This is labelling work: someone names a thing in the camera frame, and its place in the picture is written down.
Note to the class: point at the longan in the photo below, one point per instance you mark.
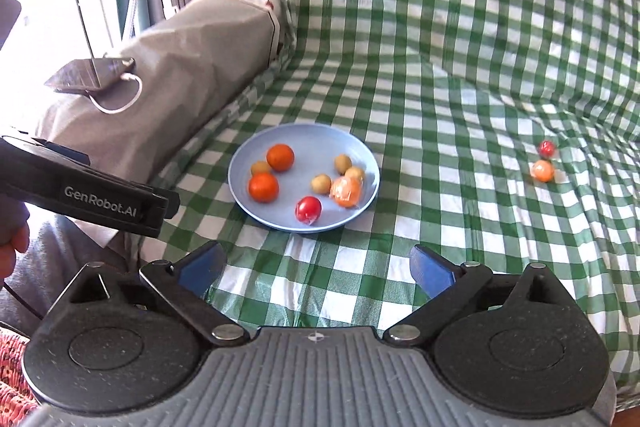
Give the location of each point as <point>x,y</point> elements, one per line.
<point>259,167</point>
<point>343,162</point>
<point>321,182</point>
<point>356,174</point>

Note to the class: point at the red plastic-wrapped fruit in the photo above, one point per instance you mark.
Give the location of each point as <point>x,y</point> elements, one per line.
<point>547,148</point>
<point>308,208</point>

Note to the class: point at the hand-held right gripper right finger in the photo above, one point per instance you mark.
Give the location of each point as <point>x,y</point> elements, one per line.
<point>430,272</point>

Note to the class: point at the green checkered cloth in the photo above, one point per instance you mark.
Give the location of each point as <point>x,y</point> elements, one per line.
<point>425,7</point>

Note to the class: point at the red patterned cloth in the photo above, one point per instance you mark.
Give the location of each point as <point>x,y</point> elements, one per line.
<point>10,382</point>

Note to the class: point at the person's left hand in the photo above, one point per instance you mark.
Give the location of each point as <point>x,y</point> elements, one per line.
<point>12,252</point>

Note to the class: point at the large orange plastic-wrapped fruit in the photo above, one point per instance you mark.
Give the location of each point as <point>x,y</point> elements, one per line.
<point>346,193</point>

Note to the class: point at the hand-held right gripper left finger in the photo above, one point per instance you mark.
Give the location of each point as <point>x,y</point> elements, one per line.
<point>202,269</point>

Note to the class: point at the small orange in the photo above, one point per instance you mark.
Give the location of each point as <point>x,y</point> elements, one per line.
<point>280,157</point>

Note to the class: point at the dark phone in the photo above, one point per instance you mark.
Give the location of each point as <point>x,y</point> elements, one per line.
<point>87,74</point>

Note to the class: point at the large orange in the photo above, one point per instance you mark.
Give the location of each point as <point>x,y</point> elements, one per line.
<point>263,188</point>

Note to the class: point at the blue plate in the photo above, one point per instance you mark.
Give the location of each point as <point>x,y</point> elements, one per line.
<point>300,142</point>

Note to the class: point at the small orange plastic-wrapped fruit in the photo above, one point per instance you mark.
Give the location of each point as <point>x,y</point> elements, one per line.
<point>543,170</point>

